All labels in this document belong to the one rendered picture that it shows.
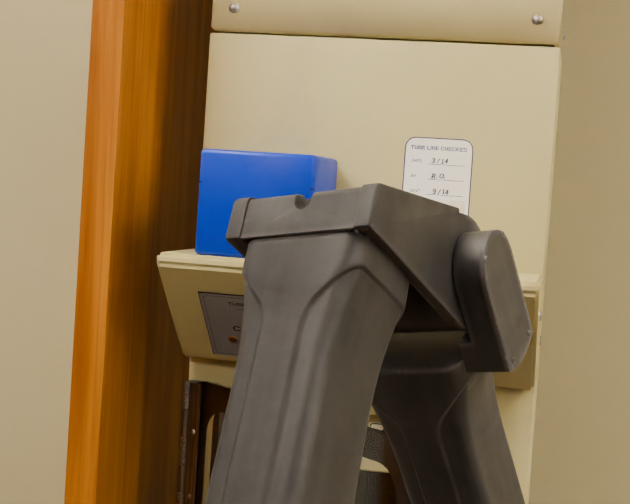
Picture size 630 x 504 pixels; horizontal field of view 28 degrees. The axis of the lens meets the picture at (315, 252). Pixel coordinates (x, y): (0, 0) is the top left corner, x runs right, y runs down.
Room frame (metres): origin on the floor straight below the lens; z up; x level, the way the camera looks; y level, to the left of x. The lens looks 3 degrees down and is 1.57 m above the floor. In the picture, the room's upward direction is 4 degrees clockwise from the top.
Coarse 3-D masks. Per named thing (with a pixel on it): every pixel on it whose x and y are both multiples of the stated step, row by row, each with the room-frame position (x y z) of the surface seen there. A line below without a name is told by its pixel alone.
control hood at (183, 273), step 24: (168, 264) 1.06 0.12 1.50; (192, 264) 1.05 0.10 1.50; (216, 264) 1.05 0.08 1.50; (240, 264) 1.04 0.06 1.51; (168, 288) 1.08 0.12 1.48; (192, 288) 1.07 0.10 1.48; (216, 288) 1.06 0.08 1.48; (240, 288) 1.06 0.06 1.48; (528, 288) 0.99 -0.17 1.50; (192, 312) 1.09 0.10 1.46; (528, 312) 1.01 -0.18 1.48; (192, 336) 1.12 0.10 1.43; (528, 360) 1.05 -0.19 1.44; (504, 384) 1.08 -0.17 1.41; (528, 384) 1.08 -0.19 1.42
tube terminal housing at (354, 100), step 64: (256, 64) 1.16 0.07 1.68; (320, 64) 1.15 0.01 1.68; (384, 64) 1.14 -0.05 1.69; (448, 64) 1.12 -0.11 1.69; (512, 64) 1.11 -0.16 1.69; (256, 128) 1.16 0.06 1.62; (320, 128) 1.15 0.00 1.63; (384, 128) 1.14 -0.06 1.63; (448, 128) 1.12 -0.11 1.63; (512, 128) 1.11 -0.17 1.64; (512, 192) 1.11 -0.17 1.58; (512, 448) 1.11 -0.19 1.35
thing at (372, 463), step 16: (208, 384) 1.13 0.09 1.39; (208, 400) 1.13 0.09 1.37; (224, 400) 1.11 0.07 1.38; (208, 416) 1.13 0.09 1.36; (224, 416) 1.11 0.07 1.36; (208, 432) 1.13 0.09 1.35; (368, 432) 0.96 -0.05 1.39; (384, 432) 0.95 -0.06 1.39; (208, 448) 1.13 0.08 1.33; (368, 448) 0.96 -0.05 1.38; (384, 448) 0.95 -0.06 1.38; (208, 464) 1.13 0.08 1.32; (368, 464) 0.96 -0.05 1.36; (384, 464) 0.94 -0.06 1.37; (208, 480) 1.12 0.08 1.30; (368, 480) 0.96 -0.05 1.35; (384, 480) 0.94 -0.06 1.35; (400, 480) 0.93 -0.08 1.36; (368, 496) 0.96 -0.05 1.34; (384, 496) 0.94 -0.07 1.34; (400, 496) 0.93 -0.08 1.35
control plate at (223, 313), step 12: (204, 300) 1.08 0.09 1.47; (216, 300) 1.07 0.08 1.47; (228, 300) 1.07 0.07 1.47; (240, 300) 1.07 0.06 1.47; (204, 312) 1.09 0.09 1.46; (216, 312) 1.09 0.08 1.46; (228, 312) 1.08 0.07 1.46; (240, 312) 1.08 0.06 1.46; (216, 324) 1.10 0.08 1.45; (228, 324) 1.09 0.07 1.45; (240, 324) 1.09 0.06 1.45; (216, 336) 1.11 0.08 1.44; (228, 336) 1.11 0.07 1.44; (240, 336) 1.10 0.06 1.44; (216, 348) 1.12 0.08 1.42; (228, 348) 1.12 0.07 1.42
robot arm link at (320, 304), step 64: (320, 192) 0.56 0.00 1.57; (384, 192) 0.55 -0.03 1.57; (256, 256) 0.56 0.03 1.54; (320, 256) 0.54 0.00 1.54; (384, 256) 0.55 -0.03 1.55; (448, 256) 0.60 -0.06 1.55; (256, 320) 0.54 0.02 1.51; (320, 320) 0.52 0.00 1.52; (384, 320) 0.55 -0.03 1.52; (448, 320) 0.60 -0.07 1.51; (256, 384) 0.52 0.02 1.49; (320, 384) 0.51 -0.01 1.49; (256, 448) 0.50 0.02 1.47; (320, 448) 0.50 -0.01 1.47
